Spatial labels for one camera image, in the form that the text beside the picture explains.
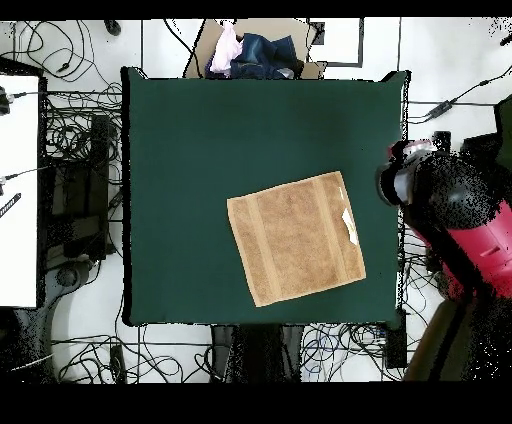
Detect black equipment stand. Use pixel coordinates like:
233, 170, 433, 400
39, 113, 112, 263

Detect tan terry towel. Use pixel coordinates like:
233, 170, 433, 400
226, 170, 368, 308

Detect black panel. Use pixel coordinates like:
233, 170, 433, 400
459, 133, 501, 169

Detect black power strip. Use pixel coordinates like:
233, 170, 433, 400
109, 344, 128, 383

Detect black cable tangle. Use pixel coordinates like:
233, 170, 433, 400
299, 322, 388, 381
51, 323, 213, 383
399, 227, 449, 321
41, 79, 123, 161

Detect blue denim jeans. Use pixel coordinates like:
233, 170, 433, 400
204, 32, 305, 80

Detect black cable adapter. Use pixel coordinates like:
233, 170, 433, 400
424, 99, 455, 119

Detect dark green table cloth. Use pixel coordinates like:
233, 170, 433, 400
120, 65, 411, 327

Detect white pink garment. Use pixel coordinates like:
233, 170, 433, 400
208, 21, 244, 74

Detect black printed strip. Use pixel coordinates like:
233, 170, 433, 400
0, 192, 22, 219

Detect brown cardboard box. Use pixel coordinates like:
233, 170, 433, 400
183, 17, 328, 80

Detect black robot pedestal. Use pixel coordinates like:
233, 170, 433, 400
210, 324, 306, 383

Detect black rectangular box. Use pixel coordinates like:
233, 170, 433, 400
384, 311, 408, 370

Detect white side table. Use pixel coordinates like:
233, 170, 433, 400
0, 73, 41, 309

